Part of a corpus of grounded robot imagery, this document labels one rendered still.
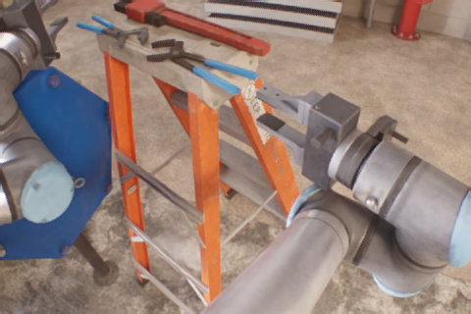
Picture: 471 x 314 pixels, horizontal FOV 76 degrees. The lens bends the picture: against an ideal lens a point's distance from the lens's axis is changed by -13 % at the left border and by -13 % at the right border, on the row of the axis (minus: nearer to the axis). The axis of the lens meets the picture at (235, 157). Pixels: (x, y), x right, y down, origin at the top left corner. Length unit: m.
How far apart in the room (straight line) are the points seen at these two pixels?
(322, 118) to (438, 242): 0.20
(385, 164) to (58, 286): 1.70
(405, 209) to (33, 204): 0.49
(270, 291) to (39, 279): 1.71
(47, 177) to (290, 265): 0.35
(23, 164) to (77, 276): 1.36
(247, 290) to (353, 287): 1.38
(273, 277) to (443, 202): 0.21
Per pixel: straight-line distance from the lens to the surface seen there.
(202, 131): 0.70
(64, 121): 1.00
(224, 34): 0.72
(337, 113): 0.44
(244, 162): 1.26
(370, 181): 0.42
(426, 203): 0.42
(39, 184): 0.52
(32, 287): 1.97
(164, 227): 1.84
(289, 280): 0.35
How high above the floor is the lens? 1.52
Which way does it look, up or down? 47 degrees down
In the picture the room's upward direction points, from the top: 5 degrees counter-clockwise
